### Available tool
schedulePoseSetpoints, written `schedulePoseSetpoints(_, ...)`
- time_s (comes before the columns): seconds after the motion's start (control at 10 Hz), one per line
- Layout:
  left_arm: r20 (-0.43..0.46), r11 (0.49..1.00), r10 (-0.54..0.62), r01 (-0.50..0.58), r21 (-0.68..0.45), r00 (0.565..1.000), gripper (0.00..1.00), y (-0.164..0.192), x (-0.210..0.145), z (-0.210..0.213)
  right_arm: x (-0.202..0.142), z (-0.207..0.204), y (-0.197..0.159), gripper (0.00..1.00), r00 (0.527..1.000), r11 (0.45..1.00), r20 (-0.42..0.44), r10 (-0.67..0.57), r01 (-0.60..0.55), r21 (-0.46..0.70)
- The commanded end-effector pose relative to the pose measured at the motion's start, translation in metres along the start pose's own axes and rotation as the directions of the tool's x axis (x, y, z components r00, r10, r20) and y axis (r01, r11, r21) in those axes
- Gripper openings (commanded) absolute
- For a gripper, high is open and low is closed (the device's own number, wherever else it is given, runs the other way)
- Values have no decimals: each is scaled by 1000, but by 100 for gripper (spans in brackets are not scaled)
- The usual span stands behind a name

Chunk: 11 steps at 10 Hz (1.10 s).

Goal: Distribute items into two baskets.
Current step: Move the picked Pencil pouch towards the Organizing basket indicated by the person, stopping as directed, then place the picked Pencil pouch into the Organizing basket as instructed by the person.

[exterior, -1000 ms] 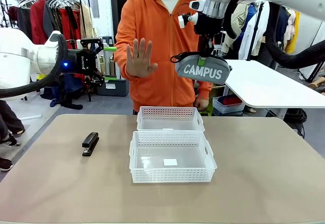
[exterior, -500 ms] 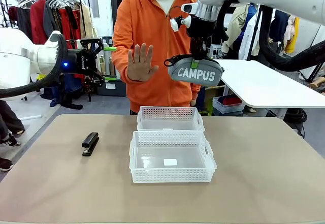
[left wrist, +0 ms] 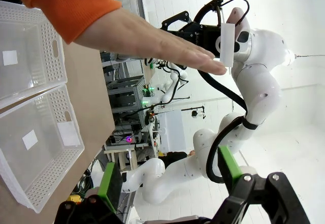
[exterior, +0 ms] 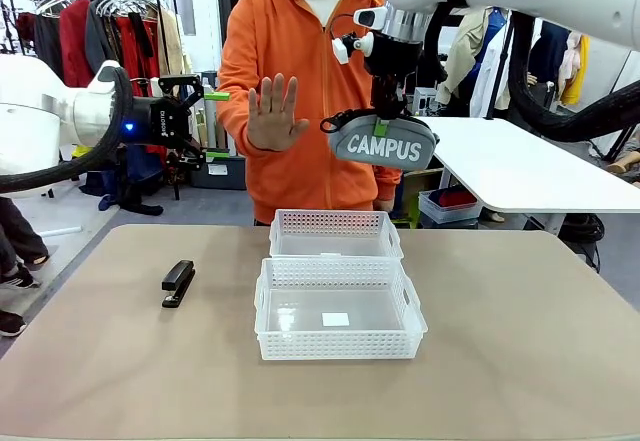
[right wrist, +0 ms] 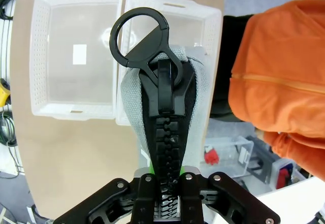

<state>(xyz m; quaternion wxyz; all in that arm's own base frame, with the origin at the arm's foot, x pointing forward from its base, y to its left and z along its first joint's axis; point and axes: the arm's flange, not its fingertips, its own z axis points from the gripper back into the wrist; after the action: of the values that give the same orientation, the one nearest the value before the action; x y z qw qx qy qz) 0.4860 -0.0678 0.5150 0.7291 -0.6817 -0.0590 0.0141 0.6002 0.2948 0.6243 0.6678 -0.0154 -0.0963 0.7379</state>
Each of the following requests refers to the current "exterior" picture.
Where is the person's right forearm orange sleeve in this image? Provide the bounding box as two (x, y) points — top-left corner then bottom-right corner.
(218, 105), (261, 158)

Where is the figure in navy top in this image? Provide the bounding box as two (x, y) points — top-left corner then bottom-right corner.
(530, 19), (572, 98)

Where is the brown cardboard box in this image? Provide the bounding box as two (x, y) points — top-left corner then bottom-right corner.
(401, 166), (445, 222)

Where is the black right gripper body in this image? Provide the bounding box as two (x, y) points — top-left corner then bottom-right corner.
(363, 30), (425, 83)

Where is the black stapler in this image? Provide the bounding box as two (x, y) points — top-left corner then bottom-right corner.
(160, 259), (196, 310)

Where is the clear perforated plastic basket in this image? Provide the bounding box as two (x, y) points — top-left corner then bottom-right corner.
(268, 208), (405, 261)
(253, 255), (429, 362)

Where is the beige hanging garment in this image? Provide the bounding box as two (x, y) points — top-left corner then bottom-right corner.
(157, 8), (194, 97)

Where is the grey CAMPUS pencil pouch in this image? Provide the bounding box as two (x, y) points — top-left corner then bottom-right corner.
(319, 109), (440, 170)

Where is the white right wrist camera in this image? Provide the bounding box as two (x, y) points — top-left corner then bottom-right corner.
(331, 30), (375, 66)

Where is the red hanging jacket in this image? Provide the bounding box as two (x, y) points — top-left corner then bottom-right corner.
(58, 0), (96, 88)

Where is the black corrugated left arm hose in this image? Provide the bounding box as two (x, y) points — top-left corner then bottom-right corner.
(0, 65), (136, 195)

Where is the person's orange hoodie torso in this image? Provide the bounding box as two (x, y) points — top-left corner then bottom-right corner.
(216, 0), (406, 226)

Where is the grey labelled floor box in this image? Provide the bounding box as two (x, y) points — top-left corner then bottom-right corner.
(189, 154), (247, 191)

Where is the white side table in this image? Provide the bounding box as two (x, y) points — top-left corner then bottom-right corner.
(414, 115), (640, 237)

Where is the grey plastic storage bin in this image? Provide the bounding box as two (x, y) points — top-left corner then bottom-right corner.
(418, 188), (484, 226)

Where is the person's left forearm orange sleeve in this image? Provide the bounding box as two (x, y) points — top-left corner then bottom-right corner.
(372, 164), (404, 203)

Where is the red hanging dress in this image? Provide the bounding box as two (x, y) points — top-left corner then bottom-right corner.
(115, 14), (164, 112)

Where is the dark grey hanging jacket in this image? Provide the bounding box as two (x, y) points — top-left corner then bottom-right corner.
(84, 0), (124, 70)

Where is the beige mannequin limb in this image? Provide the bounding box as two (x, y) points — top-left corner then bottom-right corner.
(605, 140), (640, 182)

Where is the black sneaker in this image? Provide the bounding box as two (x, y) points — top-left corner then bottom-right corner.
(0, 310), (28, 338)
(0, 263), (42, 291)

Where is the person's right hand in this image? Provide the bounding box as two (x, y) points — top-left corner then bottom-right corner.
(246, 73), (311, 153)

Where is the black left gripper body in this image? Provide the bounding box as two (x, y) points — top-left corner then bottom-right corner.
(129, 94), (195, 150)

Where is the dark blue cloth pile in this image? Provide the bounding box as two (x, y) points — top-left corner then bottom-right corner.
(79, 145), (165, 217)

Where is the white hanging coat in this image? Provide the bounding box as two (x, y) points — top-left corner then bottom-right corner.
(472, 10), (526, 120)

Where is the yellow hanging garment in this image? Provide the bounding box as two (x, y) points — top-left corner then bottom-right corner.
(559, 34), (592, 106)

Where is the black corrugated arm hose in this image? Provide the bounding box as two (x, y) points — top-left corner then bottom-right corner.
(419, 3), (640, 143)
(0, 65), (136, 195)

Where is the white computer case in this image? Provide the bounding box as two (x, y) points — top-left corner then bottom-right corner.
(412, 86), (441, 117)

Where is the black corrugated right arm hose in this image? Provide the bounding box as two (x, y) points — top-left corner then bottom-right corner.
(419, 3), (640, 143)

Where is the white pipe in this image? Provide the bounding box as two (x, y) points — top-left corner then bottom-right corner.
(38, 224), (81, 238)

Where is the black cable bundle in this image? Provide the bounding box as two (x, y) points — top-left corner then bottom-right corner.
(558, 213), (607, 268)

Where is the bystander's dark trouser leg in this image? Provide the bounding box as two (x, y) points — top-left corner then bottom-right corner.
(0, 194), (51, 275)

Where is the dark maroon hanging garment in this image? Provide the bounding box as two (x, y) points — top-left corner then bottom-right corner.
(14, 10), (65, 82)

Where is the red cloth in bin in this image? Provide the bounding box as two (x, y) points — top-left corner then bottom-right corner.
(438, 186), (479, 210)

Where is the mannequin with beige coat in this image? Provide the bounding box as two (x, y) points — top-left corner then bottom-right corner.
(438, 6), (504, 107)

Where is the lime green frame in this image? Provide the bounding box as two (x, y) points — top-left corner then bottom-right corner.
(392, 195), (420, 230)

